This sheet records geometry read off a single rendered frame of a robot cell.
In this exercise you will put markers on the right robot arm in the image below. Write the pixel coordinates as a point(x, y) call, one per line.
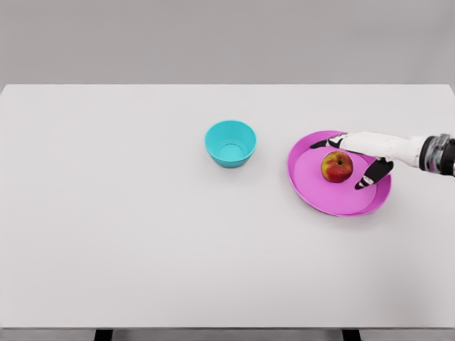
point(423, 152)

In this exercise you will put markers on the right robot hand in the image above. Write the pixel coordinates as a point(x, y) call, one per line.
point(366, 143)

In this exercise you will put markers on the blue bowl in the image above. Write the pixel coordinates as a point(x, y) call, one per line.
point(230, 144)

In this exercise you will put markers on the pink plate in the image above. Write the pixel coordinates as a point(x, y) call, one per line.
point(313, 184)

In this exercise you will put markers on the red yellow apple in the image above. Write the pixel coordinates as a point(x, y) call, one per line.
point(337, 166)

